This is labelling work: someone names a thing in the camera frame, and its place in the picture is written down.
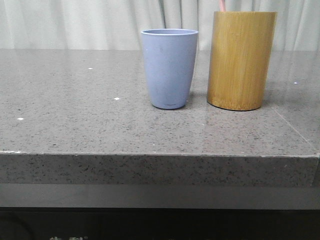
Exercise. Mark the pink chopstick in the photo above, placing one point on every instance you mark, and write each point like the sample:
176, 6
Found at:
222, 5

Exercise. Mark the blue plastic cup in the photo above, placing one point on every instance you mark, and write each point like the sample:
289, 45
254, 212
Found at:
169, 59

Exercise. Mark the white curtain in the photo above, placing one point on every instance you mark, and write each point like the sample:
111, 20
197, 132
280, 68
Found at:
116, 24

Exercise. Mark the bamboo cylinder holder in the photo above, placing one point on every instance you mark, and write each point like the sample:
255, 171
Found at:
239, 60

